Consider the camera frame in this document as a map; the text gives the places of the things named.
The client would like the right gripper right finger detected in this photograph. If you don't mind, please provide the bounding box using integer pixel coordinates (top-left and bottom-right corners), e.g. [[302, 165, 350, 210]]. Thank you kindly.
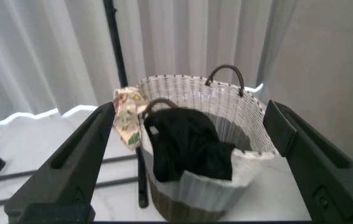
[[263, 100, 353, 222]]

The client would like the black clothes rack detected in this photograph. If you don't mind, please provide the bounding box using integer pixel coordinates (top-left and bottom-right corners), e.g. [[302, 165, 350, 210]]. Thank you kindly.
[[0, 0, 149, 210]]

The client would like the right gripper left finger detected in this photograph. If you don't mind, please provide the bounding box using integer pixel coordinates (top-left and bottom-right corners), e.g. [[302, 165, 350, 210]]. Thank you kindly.
[[4, 101, 116, 223]]

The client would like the white laundry basket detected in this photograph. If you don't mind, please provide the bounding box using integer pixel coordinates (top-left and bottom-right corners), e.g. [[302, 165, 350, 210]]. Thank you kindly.
[[137, 64, 278, 223]]

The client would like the black garment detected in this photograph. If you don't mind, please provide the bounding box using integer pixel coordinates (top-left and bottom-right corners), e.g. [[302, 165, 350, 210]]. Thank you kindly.
[[143, 107, 236, 183]]

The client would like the cream printed garment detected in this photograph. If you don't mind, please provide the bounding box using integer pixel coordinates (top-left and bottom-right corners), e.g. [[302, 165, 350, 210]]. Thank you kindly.
[[113, 86, 151, 150]]

